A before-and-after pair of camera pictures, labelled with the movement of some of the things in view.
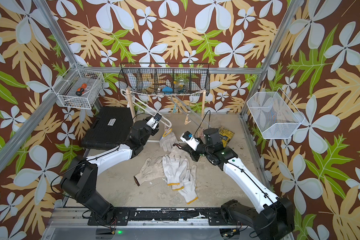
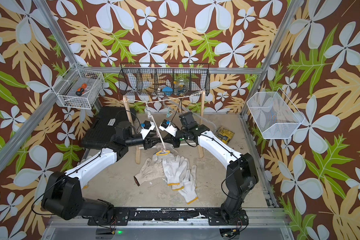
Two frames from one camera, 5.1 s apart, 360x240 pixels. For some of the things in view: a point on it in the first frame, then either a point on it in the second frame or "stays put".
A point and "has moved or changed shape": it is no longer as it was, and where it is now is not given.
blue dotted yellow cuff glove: x=168 y=140 has moved or changed shape
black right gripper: x=191 y=151 → x=173 y=141
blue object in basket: x=167 y=90 stays put
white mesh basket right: x=276 y=116 stays put
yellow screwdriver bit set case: x=225 y=132 stays put
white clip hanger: x=148 y=107 → x=149 y=114
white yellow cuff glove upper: x=173 y=165 stays put
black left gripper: x=154 y=131 → x=150 y=143
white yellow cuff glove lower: x=188 y=192 stays put
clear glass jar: x=182 y=87 stays put
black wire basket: x=148 y=78 stays put
